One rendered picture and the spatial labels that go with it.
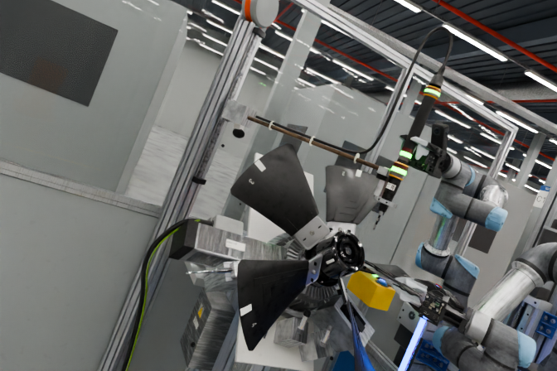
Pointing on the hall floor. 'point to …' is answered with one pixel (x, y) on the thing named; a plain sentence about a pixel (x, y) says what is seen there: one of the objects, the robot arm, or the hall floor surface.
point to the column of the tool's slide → (181, 195)
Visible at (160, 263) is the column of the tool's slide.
